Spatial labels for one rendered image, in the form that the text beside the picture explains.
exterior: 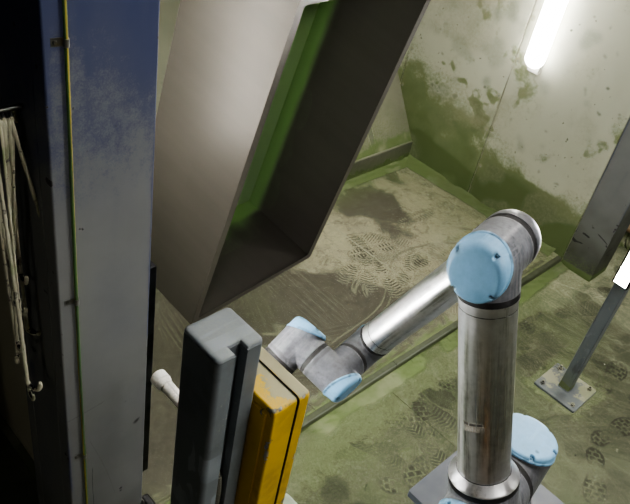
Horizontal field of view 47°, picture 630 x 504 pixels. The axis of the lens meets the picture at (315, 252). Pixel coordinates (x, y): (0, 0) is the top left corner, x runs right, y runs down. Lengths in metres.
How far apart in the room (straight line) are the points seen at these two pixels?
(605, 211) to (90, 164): 3.04
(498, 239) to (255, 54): 0.79
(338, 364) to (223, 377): 1.01
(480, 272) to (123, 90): 0.66
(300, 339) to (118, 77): 0.85
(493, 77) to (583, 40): 0.52
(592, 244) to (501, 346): 2.57
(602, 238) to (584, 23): 1.05
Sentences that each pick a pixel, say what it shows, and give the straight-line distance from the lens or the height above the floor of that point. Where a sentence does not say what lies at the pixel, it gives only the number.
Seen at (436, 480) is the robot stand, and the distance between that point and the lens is 1.96.
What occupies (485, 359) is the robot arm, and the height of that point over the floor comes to 1.24.
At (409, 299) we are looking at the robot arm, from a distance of 1.63.
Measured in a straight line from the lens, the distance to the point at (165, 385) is 1.35.
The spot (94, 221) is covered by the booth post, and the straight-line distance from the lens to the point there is 1.22.
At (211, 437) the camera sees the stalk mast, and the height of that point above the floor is 1.52.
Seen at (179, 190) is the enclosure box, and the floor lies 0.94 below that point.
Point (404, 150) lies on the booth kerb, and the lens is 4.37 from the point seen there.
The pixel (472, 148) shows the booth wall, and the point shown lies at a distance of 4.15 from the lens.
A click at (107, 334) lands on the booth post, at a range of 1.40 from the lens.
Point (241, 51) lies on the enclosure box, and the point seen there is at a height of 1.45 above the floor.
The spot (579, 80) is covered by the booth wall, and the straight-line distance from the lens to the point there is 3.75.
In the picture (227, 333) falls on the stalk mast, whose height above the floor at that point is 1.64.
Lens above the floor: 2.15
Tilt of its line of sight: 37 degrees down
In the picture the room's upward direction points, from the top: 12 degrees clockwise
